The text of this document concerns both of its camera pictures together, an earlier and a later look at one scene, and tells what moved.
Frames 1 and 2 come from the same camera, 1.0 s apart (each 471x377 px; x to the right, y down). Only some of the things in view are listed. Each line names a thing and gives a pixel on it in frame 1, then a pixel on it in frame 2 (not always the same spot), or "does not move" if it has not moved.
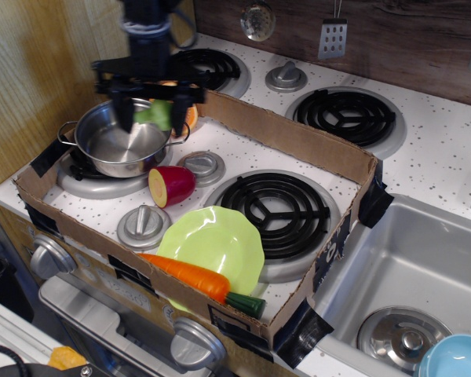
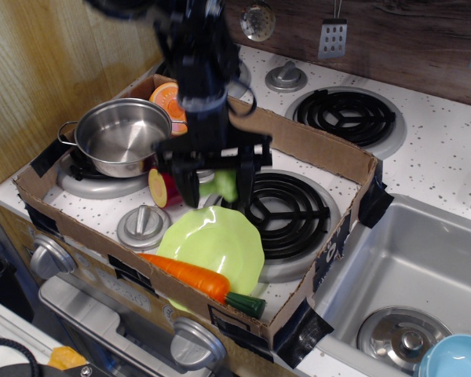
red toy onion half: [169, 185] does not move
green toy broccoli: [159, 113] -> [224, 183]
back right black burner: [360, 115] does not move
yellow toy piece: [65, 357] does not move
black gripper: [149, 72] -> [211, 144]
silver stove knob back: [286, 78] does not move
